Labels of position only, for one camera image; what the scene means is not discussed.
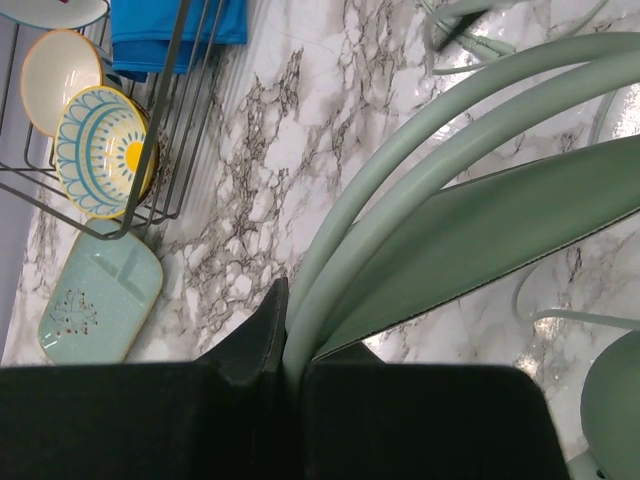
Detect black wire dish rack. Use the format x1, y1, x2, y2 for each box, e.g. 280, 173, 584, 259
1, 1, 247, 240

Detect cream bowl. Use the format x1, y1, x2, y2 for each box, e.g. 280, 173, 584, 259
20, 29, 103, 137

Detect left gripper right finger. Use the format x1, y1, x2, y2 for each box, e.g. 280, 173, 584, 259
302, 360, 569, 479

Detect mint green headphones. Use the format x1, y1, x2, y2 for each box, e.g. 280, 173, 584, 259
282, 32, 640, 480

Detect blue yellow patterned bowl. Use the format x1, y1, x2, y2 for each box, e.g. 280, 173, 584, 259
54, 86, 148, 219

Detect mint green rectangular tray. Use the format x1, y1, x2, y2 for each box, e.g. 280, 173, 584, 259
38, 233, 164, 365

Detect strawberry pattern plate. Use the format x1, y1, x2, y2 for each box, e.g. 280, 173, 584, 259
1, 0, 110, 30

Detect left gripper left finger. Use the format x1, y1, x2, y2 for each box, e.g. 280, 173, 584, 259
1, 279, 289, 479

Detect blue cloth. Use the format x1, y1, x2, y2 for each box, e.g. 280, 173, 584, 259
109, 0, 250, 84

